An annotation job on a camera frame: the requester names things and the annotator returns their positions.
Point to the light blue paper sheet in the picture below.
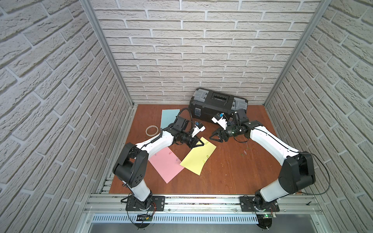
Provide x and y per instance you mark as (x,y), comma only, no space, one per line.
(168,116)

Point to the aluminium front rail frame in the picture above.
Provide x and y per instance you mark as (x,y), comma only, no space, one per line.
(197,209)

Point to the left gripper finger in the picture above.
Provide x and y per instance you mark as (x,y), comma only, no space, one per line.
(200,145)
(199,142)

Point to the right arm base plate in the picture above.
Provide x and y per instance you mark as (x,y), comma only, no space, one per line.
(256,204)

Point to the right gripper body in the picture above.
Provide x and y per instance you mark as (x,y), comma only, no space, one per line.
(230,131)

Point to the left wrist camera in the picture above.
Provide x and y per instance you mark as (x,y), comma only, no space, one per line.
(198,127)

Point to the clear tape roll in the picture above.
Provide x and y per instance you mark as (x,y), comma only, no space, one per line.
(152,130)

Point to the yellow paper sheet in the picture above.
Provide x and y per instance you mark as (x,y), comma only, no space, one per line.
(198,156)

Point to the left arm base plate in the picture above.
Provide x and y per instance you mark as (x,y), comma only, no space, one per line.
(153,203)

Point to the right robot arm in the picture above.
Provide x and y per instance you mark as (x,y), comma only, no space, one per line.
(297,168)

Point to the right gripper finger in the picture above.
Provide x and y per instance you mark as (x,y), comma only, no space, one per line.
(216,135)
(215,140)

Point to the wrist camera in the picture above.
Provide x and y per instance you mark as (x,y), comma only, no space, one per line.
(221,120)
(198,127)

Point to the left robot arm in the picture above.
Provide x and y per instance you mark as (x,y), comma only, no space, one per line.
(132,161)

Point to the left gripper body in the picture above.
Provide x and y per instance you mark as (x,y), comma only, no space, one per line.
(192,140)

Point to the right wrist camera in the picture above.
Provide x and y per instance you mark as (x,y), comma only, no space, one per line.
(221,120)

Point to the pink paper sheet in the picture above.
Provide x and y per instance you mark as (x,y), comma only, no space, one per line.
(165,164)

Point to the black plastic toolbox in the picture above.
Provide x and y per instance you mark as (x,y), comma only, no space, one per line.
(205,104)

